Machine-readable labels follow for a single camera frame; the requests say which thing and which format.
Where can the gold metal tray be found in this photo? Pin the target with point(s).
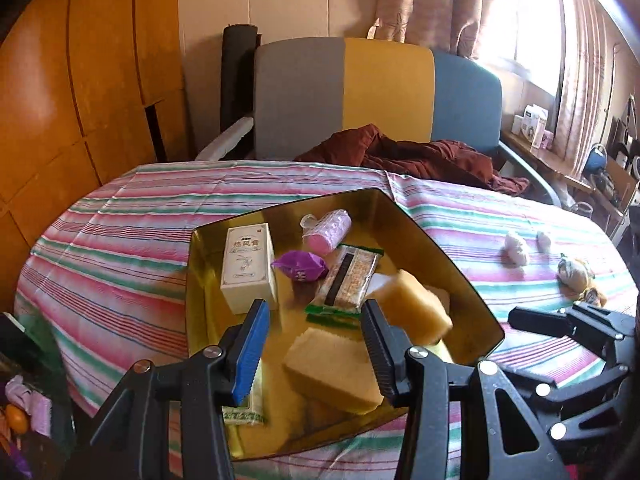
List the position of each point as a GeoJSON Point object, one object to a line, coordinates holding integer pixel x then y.
{"type": "Point", "coordinates": [292, 312]}

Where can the green cracker packet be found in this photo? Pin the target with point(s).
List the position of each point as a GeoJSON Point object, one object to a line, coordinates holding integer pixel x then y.
{"type": "Point", "coordinates": [345, 280]}
{"type": "Point", "coordinates": [245, 415]}

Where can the yellow plush toy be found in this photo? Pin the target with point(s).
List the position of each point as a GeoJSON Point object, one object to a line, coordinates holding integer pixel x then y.
{"type": "Point", "coordinates": [575, 275]}

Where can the beige patterned curtain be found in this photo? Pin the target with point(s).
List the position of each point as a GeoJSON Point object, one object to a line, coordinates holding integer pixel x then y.
{"type": "Point", "coordinates": [582, 70]}
{"type": "Point", "coordinates": [435, 5]}

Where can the white medicine box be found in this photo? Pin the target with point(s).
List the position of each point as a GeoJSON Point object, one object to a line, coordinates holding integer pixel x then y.
{"type": "Point", "coordinates": [247, 265]}

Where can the wooden side shelf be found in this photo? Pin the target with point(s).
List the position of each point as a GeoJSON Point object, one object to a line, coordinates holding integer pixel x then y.
{"type": "Point", "coordinates": [555, 162]}

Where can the large white carton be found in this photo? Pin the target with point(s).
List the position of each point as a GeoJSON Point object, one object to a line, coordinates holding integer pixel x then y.
{"type": "Point", "coordinates": [534, 125]}

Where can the small pink box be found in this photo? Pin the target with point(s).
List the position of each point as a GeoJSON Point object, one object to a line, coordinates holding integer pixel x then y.
{"type": "Point", "coordinates": [548, 140]}

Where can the bright window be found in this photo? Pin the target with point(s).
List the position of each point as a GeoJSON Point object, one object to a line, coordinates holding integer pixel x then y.
{"type": "Point", "coordinates": [530, 15]}

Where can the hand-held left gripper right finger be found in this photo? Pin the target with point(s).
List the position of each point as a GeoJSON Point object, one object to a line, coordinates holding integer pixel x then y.
{"type": "Point", "coordinates": [382, 360]}

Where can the dark red cloth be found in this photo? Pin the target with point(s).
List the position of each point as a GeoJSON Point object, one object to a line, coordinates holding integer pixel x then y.
{"type": "Point", "coordinates": [425, 160]}

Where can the black rolled mat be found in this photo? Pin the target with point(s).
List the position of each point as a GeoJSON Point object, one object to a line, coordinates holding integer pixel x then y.
{"type": "Point", "coordinates": [239, 75]}

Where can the yellow sponge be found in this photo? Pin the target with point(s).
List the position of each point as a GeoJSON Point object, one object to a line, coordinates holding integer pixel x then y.
{"type": "Point", "coordinates": [330, 370]}
{"type": "Point", "coordinates": [415, 310]}

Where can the cardboard box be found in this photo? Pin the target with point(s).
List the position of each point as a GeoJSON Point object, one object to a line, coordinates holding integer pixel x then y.
{"type": "Point", "coordinates": [622, 180]}

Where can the purple snack packet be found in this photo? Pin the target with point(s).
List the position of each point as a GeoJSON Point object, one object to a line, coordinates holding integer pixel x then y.
{"type": "Point", "coordinates": [300, 266]}

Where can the orange fruit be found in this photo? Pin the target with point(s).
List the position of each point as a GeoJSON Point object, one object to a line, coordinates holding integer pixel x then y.
{"type": "Point", "coordinates": [16, 419]}

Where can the striped tablecloth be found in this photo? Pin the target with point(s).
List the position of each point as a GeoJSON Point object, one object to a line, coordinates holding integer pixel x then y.
{"type": "Point", "coordinates": [125, 240]}

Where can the wooden wardrobe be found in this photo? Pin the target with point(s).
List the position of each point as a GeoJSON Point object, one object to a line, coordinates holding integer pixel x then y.
{"type": "Point", "coordinates": [75, 85]}

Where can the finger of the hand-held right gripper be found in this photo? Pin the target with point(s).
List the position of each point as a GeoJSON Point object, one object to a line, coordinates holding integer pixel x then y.
{"type": "Point", "coordinates": [540, 320]}
{"type": "Point", "coordinates": [575, 380]}

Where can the small white carton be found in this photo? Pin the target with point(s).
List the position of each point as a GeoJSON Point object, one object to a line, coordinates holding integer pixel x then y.
{"type": "Point", "coordinates": [518, 125]}

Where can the dark green bag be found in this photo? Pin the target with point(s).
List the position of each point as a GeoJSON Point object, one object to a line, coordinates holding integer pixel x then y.
{"type": "Point", "coordinates": [45, 355]}

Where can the grey yellow blue chair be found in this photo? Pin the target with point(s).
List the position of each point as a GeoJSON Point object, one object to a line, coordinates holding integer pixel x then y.
{"type": "Point", "coordinates": [385, 85]}

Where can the blue round object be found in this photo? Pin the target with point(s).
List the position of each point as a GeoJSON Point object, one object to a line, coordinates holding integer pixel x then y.
{"type": "Point", "coordinates": [595, 160]}

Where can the pink cloth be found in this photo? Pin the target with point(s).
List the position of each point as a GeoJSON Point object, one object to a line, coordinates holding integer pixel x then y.
{"type": "Point", "coordinates": [40, 412]}

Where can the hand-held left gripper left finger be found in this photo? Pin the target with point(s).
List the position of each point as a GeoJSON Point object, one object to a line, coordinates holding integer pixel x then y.
{"type": "Point", "coordinates": [248, 355]}

